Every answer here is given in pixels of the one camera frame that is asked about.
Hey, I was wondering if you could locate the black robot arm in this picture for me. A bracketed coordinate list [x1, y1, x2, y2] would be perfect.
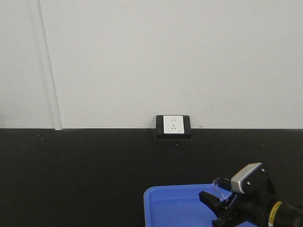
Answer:
[210, 178, 303, 227]

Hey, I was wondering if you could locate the blue plastic tray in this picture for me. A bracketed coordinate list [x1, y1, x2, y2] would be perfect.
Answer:
[143, 183, 231, 227]

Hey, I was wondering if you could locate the clear glass beaker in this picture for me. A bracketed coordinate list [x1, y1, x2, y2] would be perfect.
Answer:
[213, 178, 232, 200]

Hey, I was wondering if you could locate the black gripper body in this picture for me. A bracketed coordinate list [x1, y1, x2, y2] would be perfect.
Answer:
[212, 178, 277, 227]

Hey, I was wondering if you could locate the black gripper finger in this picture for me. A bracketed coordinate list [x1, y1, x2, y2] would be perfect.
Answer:
[199, 191, 221, 217]

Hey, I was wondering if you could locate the white wall socket black box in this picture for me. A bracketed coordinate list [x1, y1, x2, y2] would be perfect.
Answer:
[155, 115, 192, 140]

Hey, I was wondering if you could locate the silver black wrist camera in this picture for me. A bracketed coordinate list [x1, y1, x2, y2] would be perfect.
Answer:
[231, 162, 267, 194]

